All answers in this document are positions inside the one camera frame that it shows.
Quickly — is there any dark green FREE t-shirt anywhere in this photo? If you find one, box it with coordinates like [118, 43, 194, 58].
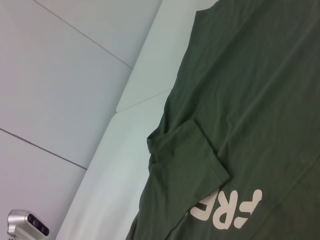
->
[124, 0, 320, 240]

